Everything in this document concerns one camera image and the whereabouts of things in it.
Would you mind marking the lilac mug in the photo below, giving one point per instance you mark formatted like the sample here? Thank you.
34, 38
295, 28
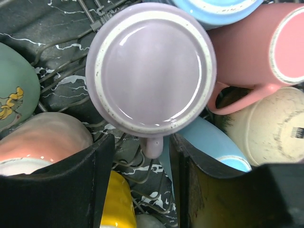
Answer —
150, 71

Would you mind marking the blue mug white interior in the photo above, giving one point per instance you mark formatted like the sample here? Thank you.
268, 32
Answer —
209, 139

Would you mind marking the green teal mug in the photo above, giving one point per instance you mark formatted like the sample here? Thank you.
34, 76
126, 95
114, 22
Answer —
19, 88

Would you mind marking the light blue ribbed mug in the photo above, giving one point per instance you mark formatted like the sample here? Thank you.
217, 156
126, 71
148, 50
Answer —
217, 13

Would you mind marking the yellow mug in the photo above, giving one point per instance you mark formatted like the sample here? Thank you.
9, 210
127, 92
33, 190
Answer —
118, 209

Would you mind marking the pink mug white interior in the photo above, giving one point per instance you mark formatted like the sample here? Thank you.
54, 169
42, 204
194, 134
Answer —
263, 52

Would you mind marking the tan glazed round mug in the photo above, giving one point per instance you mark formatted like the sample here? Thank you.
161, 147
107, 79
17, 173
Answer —
270, 130

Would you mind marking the grey wire dish rack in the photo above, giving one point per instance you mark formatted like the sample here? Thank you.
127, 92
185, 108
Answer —
54, 36

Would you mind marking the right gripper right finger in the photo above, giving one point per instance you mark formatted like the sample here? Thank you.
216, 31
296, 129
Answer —
210, 194

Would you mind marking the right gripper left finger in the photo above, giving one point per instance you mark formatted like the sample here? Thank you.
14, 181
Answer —
67, 194

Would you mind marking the peach pink mug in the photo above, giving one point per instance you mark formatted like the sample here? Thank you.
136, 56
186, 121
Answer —
44, 139

